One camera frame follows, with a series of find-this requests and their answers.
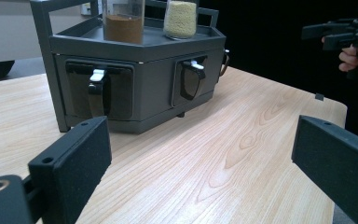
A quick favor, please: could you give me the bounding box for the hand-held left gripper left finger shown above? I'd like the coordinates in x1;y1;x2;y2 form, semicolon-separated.
27;116;113;224

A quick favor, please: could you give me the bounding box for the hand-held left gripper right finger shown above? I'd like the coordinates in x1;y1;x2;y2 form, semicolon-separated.
291;115;358;224

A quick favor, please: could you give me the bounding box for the dark grey spice rack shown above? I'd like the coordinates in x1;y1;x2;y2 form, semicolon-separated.
29;0;231;134

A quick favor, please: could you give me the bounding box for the white-lidded jar of yellow granules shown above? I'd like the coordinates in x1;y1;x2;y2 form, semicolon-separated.
162;0;199;41

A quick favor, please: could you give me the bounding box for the silver-lidded jar of brown powder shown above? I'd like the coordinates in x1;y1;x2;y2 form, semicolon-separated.
102;0;146;45

